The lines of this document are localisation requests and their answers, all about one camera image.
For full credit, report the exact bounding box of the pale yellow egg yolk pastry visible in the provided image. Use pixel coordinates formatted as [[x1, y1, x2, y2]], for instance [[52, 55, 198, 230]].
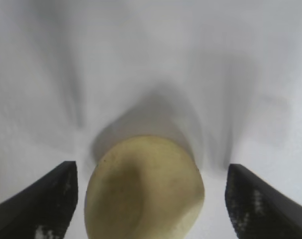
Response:
[[84, 134, 205, 239]]

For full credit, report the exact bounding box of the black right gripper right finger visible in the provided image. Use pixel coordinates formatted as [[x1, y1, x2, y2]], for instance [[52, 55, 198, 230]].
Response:
[[224, 163, 302, 239]]

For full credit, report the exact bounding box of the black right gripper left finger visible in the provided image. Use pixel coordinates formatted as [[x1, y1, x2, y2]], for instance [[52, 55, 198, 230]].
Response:
[[0, 161, 79, 239]]

